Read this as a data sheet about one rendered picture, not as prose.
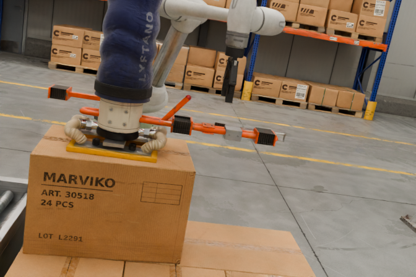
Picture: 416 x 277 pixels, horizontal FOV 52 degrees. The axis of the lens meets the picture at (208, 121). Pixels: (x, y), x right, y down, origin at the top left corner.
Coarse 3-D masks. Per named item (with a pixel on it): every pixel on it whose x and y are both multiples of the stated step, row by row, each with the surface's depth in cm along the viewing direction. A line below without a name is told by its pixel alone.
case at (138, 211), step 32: (32, 160) 153; (64, 160) 154; (96, 160) 157; (128, 160) 162; (160, 160) 168; (32, 192) 156; (64, 192) 157; (96, 192) 159; (128, 192) 161; (160, 192) 163; (192, 192) 165; (32, 224) 159; (64, 224) 161; (96, 224) 162; (128, 224) 164; (160, 224) 166; (64, 256) 164; (96, 256) 166; (128, 256) 168; (160, 256) 170
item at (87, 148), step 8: (72, 144) 163; (80, 144) 163; (88, 144) 165; (96, 144) 164; (80, 152) 161; (88, 152) 161; (96, 152) 161; (104, 152) 162; (112, 152) 162; (120, 152) 164; (128, 152) 164; (136, 152) 165; (152, 152) 170; (136, 160) 163; (144, 160) 164; (152, 160) 164
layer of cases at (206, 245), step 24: (192, 240) 192; (216, 240) 196; (240, 240) 200; (264, 240) 204; (288, 240) 208; (24, 264) 155; (48, 264) 158; (72, 264) 160; (96, 264) 163; (120, 264) 165; (144, 264) 168; (168, 264) 171; (192, 264) 174; (216, 264) 177; (240, 264) 180; (264, 264) 183; (288, 264) 187
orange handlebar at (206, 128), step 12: (72, 96) 195; (84, 96) 195; (96, 96) 195; (84, 108) 171; (96, 108) 173; (144, 120) 171; (156, 120) 172; (168, 120) 177; (204, 132) 175; (216, 132) 175; (252, 132) 181
